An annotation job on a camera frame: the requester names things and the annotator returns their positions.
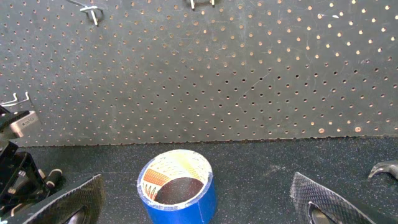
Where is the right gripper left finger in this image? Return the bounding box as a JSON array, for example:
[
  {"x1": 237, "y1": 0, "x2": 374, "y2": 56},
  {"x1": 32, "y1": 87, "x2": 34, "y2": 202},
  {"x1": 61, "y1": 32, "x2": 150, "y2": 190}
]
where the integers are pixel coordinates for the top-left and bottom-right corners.
[{"x1": 6, "y1": 174, "x2": 106, "y2": 224}]

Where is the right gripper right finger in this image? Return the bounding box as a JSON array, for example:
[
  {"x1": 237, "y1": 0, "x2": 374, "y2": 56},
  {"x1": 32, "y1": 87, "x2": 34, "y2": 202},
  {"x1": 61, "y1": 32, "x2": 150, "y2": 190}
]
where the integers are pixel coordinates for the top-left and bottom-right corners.
[{"x1": 289, "y1": 171, "x2": 379, "y2": 224}]

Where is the black pegboard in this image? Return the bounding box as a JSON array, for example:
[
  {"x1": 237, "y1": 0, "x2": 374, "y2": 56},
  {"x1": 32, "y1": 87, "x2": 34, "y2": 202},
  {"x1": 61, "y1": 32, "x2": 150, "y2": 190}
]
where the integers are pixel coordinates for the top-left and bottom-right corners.
[{"x1": 0, "y1": 0, "x2": 398, "y2": 147}]

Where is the metal hook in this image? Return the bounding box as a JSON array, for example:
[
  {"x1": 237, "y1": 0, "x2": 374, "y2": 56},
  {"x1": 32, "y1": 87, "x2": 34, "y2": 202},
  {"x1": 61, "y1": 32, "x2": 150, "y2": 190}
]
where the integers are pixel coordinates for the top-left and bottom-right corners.
[
  {"x1": 0, "y1": 91, "x2": 32, "y2": 108},
  {"x1": 189, "y1": 0, "x2": 216, "y2": 10},
  {"x1": 66, "y1": 0, "x2": 104, "y2": 27}
]

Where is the roll of blue tape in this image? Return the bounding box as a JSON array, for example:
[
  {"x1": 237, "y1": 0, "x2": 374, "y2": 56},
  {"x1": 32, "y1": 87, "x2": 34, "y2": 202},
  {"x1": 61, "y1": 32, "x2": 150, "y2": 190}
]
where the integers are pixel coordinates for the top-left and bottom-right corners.
[{"x1": 136, "y1": 149, "x2": 218, "y2": 224}]

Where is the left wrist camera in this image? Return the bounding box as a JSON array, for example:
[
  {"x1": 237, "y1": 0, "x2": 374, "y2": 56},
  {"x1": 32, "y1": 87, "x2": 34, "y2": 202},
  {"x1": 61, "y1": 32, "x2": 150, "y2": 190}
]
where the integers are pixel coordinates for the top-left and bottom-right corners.
[{"x1": 8, "y1": 110, "x2": 40, "y2": 138}]

